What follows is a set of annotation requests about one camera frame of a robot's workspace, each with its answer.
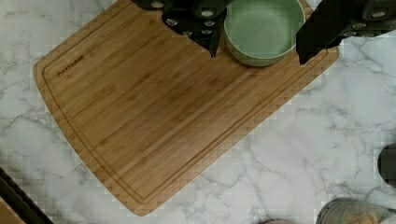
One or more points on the glass jar with contents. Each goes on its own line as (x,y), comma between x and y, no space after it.
(352,211)

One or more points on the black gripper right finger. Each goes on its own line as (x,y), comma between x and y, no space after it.
(334,20)

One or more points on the green ceramic bowl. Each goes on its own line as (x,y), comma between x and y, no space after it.
(262,32)

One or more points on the bamboo cutting board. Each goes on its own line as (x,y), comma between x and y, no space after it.
(148,110)

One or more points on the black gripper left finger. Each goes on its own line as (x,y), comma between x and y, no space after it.
(199,20)

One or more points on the black drawer handle bar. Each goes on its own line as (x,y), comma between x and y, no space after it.
(20,202)

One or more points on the dark round object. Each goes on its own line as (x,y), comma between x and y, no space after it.
(386,164)

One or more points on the wooden drawer front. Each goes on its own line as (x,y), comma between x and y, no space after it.
(8,215)

